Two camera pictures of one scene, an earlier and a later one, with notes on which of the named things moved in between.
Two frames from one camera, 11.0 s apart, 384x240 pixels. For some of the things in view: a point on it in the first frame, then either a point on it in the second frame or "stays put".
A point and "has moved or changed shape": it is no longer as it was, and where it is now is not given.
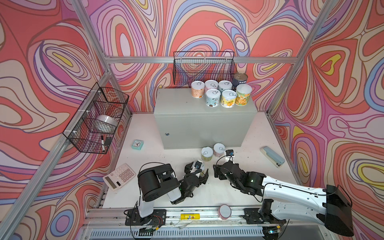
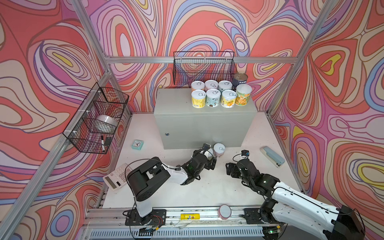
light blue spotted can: x=224 y=85 stays put
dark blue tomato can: x=239 y=78 stays put
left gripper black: x=200 y=180 → x=208 y=163
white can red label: x=218 y=149 stays put
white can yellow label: x=198 y=174 has moved or changed shape
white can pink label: x=211 y=84 stays put
